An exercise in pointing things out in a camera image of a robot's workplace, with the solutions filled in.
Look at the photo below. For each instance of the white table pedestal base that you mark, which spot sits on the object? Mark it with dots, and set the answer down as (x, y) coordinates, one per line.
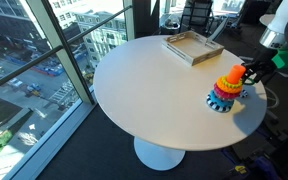
(157, 156)

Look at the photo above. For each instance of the black waste bin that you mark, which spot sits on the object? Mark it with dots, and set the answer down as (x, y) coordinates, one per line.
(169, 28)

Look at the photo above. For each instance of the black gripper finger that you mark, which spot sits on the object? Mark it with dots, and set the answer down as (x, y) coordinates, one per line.
(259, 77)
(250, 67)

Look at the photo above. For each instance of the grey window frame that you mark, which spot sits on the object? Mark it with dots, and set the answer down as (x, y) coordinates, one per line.
(62, 55)

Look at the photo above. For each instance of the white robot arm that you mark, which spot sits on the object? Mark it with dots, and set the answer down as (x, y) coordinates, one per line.
(284, 16)

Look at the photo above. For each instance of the black white striped toy base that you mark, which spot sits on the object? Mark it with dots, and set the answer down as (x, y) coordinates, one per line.
(217, 108)

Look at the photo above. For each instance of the light wooden tray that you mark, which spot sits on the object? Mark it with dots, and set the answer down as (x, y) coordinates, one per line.
(192, 47)

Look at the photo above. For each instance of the black mesh chair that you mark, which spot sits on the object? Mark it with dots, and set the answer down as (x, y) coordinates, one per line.
(195, 15)

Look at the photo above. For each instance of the orange toy stacking post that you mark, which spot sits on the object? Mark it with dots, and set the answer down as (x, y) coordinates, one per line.
(235, 74)

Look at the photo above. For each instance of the small round white table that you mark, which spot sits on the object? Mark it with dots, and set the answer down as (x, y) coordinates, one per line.
(266, 20)

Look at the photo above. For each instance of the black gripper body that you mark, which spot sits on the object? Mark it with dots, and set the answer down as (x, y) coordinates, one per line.
(266, 61)

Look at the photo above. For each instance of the yellow label tag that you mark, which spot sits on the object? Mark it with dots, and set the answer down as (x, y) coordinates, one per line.
(241, 169)

